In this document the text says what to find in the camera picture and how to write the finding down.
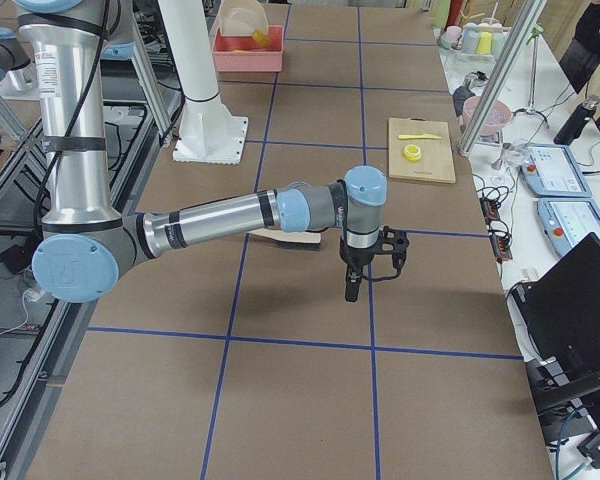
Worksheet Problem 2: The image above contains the pink bowl with ice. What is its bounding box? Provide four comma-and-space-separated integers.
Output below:
462, 95, 513, 137

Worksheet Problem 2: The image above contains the grey cup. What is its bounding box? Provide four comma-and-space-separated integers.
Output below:
438, 25, 463, 50

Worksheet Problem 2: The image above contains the black monitor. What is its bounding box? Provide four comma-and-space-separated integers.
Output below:
513, 233, 600, 431

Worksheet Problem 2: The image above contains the metal stand rod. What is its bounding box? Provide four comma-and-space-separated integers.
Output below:
513, 24, 549, 128

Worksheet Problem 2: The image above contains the yellow lemon half toy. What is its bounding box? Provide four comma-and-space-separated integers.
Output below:
403, 144, 422, 162

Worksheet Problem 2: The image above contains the yellow cup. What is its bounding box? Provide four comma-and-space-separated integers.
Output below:
476, 31, 493, 55

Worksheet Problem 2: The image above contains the yellow toy knife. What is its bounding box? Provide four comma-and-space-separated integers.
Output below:
397, 133, 443, 141

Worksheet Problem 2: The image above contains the yellow toy ginger root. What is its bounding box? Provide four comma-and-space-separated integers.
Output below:
251, 30, 271, 49

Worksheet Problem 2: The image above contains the person in dark clothes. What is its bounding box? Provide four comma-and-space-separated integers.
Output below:
559, 1, 600, 93

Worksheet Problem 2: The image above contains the aluminium frame post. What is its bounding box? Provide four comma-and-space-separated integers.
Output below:
458, 0, 547, 157

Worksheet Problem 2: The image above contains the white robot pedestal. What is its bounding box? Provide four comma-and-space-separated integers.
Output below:
159, 0, 248, 165

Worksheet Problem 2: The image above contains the dark grey cloth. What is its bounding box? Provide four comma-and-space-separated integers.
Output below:
452, 85, 475, 117

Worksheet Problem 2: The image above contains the wooden hand brush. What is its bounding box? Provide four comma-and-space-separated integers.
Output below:
250, 228, 322, 251

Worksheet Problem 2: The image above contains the pink plastic bin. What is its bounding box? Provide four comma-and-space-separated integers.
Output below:
212, 25, 284, 73

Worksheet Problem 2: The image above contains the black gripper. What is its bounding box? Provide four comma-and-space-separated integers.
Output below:
340, 226, 409, 302

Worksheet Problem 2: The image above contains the black water bottle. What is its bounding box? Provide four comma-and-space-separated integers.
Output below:
553, 95, 600, 145

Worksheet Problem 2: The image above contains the beige plastic dustpan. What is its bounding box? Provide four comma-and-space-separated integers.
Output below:
218, 0, 269, 40

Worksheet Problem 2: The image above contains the wooden cutting board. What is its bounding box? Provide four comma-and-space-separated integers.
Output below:
388, 118, 456, 184

